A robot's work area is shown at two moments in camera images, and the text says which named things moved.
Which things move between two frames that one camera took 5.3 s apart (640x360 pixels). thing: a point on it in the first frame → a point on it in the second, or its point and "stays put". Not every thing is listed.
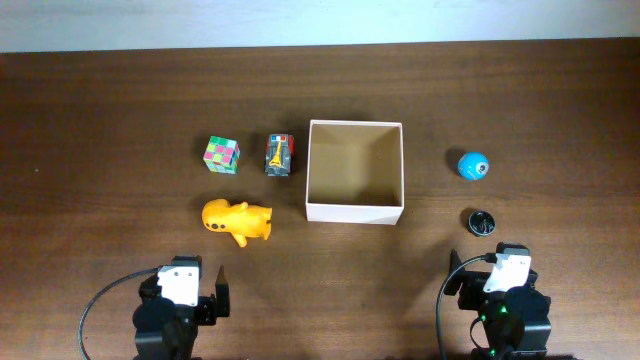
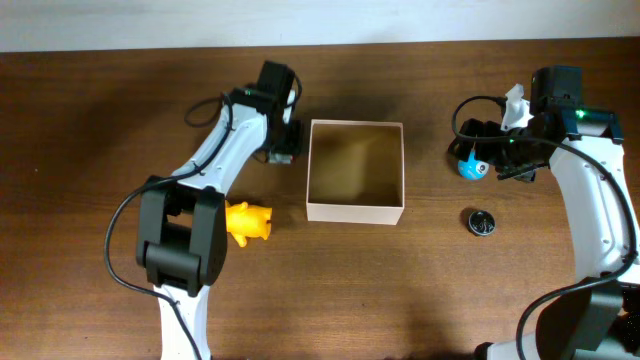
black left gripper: [208, 302] → [295, 141]
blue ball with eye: [473, 166] stays put
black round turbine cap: [481, 222] stays put
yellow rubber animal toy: [240, 220] stays put
